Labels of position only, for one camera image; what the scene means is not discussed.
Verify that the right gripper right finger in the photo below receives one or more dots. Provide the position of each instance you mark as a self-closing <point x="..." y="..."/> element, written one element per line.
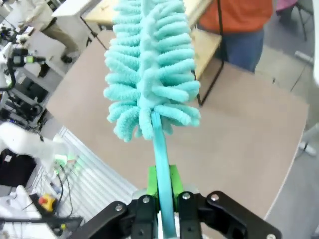
<point x="211" y="219"/>

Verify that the teal chenille duster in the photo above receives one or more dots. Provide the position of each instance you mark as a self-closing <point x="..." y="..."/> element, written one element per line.
<point x="154" y="62"/>

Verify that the wooden shelf black frame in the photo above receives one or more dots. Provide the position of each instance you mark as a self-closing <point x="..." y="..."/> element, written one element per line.
<point x="207" y="49"/>

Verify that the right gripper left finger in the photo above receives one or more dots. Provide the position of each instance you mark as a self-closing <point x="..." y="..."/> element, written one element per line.
<point x="143" y="219"/>

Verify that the person in beige clothes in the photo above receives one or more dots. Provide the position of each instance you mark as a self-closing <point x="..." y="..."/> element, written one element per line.
<point x="54" y="32"/>

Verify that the person in orange hoodie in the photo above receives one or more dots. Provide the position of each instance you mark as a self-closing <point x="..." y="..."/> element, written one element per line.
<point x="236" y="15"/>

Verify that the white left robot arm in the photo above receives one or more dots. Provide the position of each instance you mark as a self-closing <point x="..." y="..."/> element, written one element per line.
<point x="22" y="142"/>

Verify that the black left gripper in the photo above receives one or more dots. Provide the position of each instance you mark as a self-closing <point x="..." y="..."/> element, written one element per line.
<point x="18" y="57"/>

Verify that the yellow emergency stop button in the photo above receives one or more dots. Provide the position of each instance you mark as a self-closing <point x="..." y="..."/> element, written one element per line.
<point x="46" y="200"/>

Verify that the black controller box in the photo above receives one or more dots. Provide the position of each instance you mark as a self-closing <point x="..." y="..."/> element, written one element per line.
<point x="15" y="166"/>

